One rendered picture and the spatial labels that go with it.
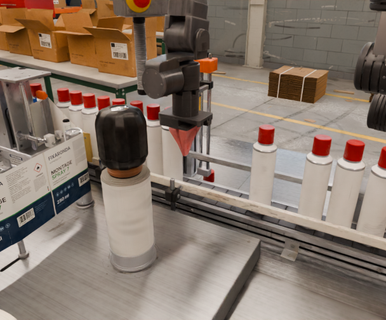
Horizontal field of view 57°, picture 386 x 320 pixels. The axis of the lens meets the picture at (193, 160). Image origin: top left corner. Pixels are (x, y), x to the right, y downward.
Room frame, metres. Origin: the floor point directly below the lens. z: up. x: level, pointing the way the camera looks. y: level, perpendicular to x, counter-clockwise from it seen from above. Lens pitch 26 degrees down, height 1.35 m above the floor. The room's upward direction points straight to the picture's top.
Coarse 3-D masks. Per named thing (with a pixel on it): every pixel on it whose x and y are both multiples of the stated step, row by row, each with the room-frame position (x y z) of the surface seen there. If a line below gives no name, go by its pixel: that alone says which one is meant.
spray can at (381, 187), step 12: (384, 156) 0.58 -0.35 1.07; (372, 168) 0.59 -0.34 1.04; (384, 168) 0.58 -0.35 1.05; (372, 180) 0.58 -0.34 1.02; (384, 180) 0.56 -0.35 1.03; (372, 192) 0.57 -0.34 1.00; (384, 192) 0.56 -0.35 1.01; (372, 204) 0.57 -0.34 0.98; (384, 204) 0.56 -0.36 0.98; (360, 216) 0.59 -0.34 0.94; (372, 216) 0.57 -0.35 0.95; (384, 216) 0.56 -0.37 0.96; (360, 228) 0.58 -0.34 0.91; (372, 228) 0.56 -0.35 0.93; (384, 228) 0.56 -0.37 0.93
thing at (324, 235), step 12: (192, 180) 0.83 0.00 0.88; (180, 192) 0.77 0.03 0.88; (228, 192) 0.77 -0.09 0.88; (240, 192) 0.77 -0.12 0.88; (216, 204) 0.72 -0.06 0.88; (228, 204) 0.72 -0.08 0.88; (276, 204) 0.72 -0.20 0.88; (252, 216) 0.67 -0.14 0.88; (264, 216) 0.67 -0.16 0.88; (324, 216) 0.67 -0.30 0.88; (288, 228) 0.63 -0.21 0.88; (300, 228) 0.62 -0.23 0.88; (336, 240) 0.58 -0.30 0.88; (348, 240) 0.58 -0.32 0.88; (372, 252) 0.55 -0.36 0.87; (384, 252) 0.55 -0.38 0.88
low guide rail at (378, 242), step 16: (96, 160) 0.89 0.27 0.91; (160, 176) 0.79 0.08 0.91; (192, 192) 0.74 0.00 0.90; (208, 192) 0.72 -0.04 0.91; (256, 208) 0.66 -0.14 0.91; (272, 208) 0.65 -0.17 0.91; (304, 224) 0.61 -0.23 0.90; (320, 224) 0.59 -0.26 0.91; (352, 240) 0.56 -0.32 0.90; (368, 240) 0.55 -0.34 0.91; (384, 240) 0.54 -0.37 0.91
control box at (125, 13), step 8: (120, 0) 0.89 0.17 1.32; (128, 0) 0.87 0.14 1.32; (152, 0) 0.89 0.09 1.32; (160, 0) 0.90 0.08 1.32; (168, 0) 0.91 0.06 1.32; (120, 8) 0.89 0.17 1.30; (128, 8) 0.87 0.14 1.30; (136, 8) 0.87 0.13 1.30; (144, 8) 0.88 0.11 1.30; (152, 8) 0.89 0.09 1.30; (160, 8) 0.90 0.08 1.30; (128, 16) 0.87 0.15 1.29; (136, 16) 0.88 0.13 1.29; (144, 16) 0.89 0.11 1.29; (152, 16) 0.90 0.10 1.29; (160, 16) 0.91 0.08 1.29
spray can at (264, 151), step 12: (264, 132) 0.68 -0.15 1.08; (264, 144) 0.68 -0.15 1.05; (252, 156) 0.70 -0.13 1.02; (264, 156) 0.67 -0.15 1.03; (252, 168) 0.69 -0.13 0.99; (264, 168) 0.67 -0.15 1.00; (252, 180) 0.69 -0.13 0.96; (264, 180) 0.67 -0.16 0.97; (252, 192) 0.69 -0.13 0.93; (264, 192) 0.67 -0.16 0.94
